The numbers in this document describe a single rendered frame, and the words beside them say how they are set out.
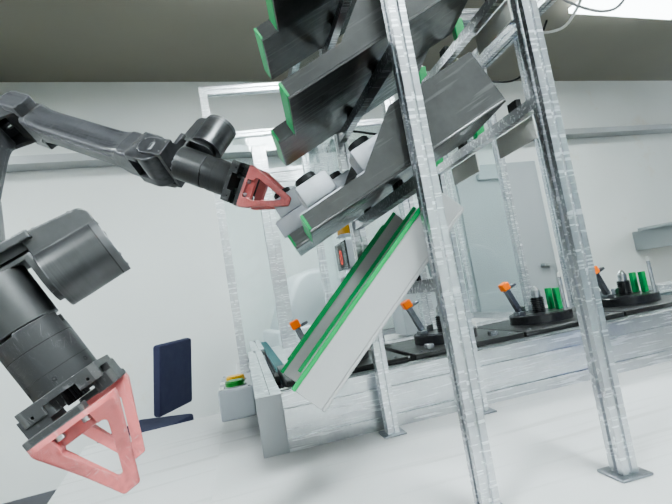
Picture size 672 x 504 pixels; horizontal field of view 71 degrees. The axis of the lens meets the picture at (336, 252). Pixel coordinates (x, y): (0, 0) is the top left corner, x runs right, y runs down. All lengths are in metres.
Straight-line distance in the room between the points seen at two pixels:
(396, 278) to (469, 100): 0.23
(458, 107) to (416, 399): 0.53
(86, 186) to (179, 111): 0.97
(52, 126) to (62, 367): 0.68
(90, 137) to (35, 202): 3.25
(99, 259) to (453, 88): 0.43
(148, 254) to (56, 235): 3.57
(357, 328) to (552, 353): 0.58
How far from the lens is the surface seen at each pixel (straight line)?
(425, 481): 0.68
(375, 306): 0.54
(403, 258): 0.54
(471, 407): 0.55
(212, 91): 2.01
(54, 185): 4.22
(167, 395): 3.36
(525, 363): 1.01
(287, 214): 0.75
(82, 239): 0.46
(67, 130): 1.03
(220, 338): 4.03
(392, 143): 0.57
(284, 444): 0.87
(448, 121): 0.59
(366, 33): 0.62
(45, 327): 0.46
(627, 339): 1.15
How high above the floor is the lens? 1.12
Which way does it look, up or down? 5 degrees up
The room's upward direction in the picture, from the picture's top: 10 degrees counter-clockwise
